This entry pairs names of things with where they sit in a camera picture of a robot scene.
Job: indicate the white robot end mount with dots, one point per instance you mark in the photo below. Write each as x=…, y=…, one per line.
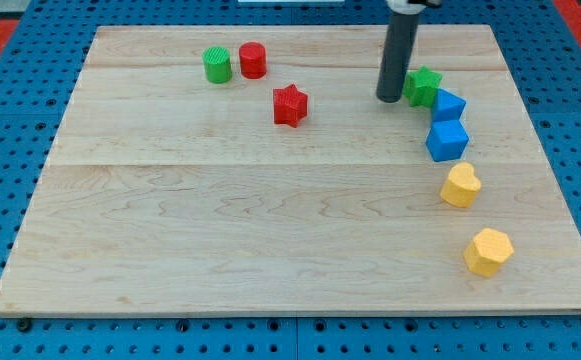
x=412, y=6

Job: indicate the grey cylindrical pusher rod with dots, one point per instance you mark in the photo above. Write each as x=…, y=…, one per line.
x=398, y=46

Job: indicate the green star block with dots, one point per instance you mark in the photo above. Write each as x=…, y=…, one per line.
x=421, y=87

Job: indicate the red star block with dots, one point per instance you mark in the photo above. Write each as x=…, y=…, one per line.
x=290, y=106

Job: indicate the blue triangular prism block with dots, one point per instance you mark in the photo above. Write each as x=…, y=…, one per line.
x=447, y=106

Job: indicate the blue cube block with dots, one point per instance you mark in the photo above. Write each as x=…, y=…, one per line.
x=446, y=140

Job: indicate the red cylinder block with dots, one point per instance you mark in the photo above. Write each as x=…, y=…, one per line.
x=252, y=57

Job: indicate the yellow heart block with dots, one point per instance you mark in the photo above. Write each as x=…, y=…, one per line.
x=461, y=186

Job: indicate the green cylinder block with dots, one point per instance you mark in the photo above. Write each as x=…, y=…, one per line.
x=217, y=64

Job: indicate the yellow hexagon block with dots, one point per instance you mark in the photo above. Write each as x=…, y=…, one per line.
x=488, y=250

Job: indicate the wooden board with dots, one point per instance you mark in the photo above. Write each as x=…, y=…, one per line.
x=165, y=195

